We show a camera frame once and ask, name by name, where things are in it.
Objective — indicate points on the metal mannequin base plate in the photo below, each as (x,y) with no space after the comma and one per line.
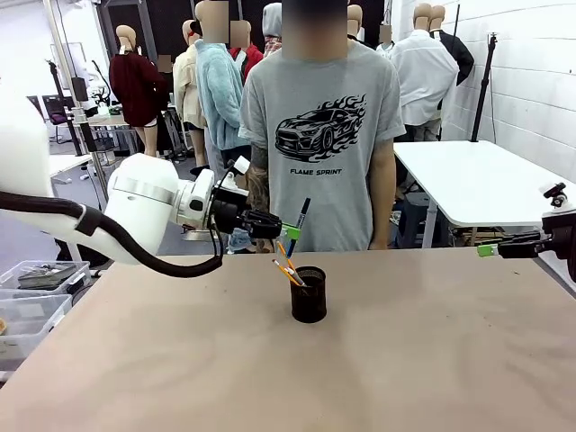
(195,235)

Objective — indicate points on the clear empty plastic bin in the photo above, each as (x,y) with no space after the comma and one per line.
(31,319)

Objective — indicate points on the mannequin in maroon sweater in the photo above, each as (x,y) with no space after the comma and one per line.
(135,90)

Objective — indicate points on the black mesh pen holder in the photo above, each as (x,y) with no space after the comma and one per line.
(309,301)

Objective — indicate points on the mannequin in plaid shirt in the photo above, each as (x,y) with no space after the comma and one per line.
(271,27)

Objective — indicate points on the small white table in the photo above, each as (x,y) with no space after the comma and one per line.
(67,164)

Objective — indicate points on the large white table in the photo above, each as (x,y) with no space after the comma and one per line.
(477,180)

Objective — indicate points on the black light stand pole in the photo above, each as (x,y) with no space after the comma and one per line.
(67,112)

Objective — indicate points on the clear bin with dark contents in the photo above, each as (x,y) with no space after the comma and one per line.
(45,275)

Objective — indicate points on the yellow wooden pencil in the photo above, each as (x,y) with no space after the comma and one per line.
(285,256)
(285,271)

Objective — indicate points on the black tripod stand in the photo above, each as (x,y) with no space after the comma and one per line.
(485,90)

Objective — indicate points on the mannequin in white shirt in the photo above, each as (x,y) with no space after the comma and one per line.
(423,85)

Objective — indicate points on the tattooed right forearm of person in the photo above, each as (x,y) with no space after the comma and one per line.
(260,175)

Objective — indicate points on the left forearm of person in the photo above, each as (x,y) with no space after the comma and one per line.
(381,193)

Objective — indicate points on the mannequin in cream jacket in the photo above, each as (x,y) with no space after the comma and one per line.
(184,90)

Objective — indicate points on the person in grey T-shirt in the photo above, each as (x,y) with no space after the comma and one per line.
(319,90)

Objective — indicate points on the mannequin in black jacket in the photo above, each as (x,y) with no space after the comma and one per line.
(459,54)

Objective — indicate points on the black office chair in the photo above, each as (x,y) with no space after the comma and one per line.
(56,110)

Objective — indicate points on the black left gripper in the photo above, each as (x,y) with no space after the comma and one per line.
(229,211)

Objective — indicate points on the mannequin in red jacket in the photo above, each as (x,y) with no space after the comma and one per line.
(252,56)

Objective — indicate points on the mannequin in light-blue fleece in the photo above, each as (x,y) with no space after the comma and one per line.
(220,99)

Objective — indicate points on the black marker with blue cap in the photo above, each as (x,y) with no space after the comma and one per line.
(303,213)

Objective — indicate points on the bare beige mannequin head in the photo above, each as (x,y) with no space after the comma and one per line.
(354,20)

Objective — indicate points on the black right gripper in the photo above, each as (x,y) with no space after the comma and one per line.
(564,238)

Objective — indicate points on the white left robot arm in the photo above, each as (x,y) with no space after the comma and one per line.
(139,193)

